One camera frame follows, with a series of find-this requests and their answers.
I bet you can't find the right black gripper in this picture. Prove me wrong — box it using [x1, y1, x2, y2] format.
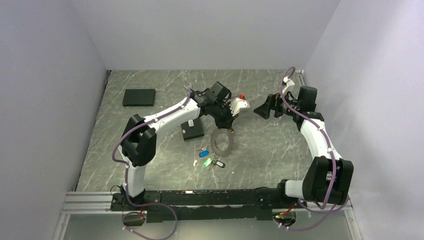
[253, 89, 300, 120]

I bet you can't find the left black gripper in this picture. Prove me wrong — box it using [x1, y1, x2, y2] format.
[211, 102, 240, 131]

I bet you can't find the large grey key ring disc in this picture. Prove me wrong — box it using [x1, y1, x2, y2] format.
[210, 128, 235, 157]

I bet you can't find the blue key tag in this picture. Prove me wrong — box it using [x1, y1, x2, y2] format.
[198, 150, 210, 158]

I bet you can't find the black key tag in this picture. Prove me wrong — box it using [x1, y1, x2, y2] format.
[213, 160, 226, 168]

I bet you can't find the green key tag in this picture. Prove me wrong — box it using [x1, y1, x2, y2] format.
[203, 158, 214, 168]

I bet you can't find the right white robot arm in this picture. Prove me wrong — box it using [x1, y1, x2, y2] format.
[254, 86, 354, 208]

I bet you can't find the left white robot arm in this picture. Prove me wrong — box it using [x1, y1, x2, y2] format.
[112, 81, 250, 210]

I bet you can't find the silver open-end wrench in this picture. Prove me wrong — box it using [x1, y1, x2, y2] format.
[183, 82, 193, 91]

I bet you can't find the black flat pad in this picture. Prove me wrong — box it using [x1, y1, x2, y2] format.
[122, 89, 156, 107]

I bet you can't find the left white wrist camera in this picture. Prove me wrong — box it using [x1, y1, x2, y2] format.
[229, 93, 250, 117]

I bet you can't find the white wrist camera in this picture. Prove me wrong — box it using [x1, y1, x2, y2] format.
[229, 93, 250, 117]
[281, 76, 295, 95]

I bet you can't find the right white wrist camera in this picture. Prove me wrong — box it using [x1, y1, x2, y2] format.
[281, 76, 295, 95]

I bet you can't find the black network switch box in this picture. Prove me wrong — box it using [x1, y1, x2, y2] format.
[180, 118, 205, 141]

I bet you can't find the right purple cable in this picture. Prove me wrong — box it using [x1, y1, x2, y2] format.
[272, 66, 351, 232]

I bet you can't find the purple cable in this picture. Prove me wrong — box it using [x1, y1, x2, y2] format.
[111, 87, 179, 239]
[272, 66, 351, 232]

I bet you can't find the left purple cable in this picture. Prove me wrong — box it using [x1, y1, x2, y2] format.
[111, 87, 179, 239]

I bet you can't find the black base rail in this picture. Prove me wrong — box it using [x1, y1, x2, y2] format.
[110, 187, 297, 223]

